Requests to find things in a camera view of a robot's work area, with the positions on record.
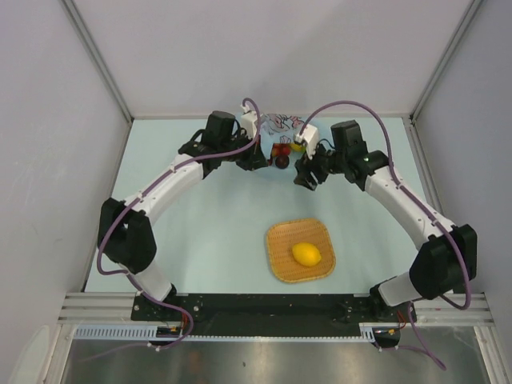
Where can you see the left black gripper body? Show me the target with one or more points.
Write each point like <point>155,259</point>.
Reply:
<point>238,157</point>

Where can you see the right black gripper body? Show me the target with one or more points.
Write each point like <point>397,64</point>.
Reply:
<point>322,164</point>

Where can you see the yellow fake lemon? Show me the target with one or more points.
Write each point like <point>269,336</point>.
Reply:
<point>306,254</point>
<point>296,147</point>

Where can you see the light blue plastic bag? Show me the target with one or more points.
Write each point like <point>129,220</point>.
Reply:
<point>276,129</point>

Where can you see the woven bamboo tray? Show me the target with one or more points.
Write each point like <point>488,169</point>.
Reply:
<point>281,237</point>

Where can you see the dark red fake plum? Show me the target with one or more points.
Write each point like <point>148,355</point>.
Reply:
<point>282,162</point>

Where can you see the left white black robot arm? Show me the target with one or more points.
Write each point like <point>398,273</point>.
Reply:
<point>126,233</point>

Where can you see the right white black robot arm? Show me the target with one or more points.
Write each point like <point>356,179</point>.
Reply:
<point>447,253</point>

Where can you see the red cherry tomato bunch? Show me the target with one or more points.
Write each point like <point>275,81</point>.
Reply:
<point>280,150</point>

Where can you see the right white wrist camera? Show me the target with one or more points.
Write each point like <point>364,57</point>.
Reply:
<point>308,138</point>

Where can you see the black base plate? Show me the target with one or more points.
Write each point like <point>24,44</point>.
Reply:
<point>278,315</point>

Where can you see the aluminium frame rail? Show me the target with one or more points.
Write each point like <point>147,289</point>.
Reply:
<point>116,308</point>

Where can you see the white slotted cable duct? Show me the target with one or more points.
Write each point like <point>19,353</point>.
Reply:
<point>128,333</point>

